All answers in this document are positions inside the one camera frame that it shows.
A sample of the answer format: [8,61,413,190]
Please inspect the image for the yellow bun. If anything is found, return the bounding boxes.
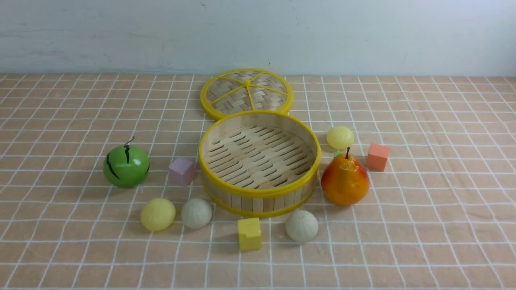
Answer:
[140,198,176,232]
[326,126,355,150]

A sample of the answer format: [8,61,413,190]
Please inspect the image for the white bun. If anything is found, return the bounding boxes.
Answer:
[181,198,213,229]
[285,210,318,244]

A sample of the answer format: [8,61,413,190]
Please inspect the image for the bamboo steamer tray yellow rim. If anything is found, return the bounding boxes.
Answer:
[199,111,321,218]

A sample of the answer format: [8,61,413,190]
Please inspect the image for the woven bamboo steamer lid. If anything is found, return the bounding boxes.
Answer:
[200,68,294,120]

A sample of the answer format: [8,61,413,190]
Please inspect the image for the pink cube block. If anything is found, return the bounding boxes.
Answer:
[169,157,197,186]

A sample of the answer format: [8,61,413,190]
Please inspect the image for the yellow cube block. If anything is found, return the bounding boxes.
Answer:
[237,217,262,251]

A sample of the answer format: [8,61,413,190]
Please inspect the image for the orange toy pear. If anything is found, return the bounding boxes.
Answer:
[321,147,369,206]

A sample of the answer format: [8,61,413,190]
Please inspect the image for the orange cube block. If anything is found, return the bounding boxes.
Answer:
[366,143,389,172]

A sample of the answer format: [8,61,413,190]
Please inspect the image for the green toy watermelon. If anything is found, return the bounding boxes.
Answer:
[103,136,150,189]

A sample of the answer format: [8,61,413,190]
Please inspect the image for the orange grid tablecloth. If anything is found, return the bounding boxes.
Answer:
[0,73,516,290]

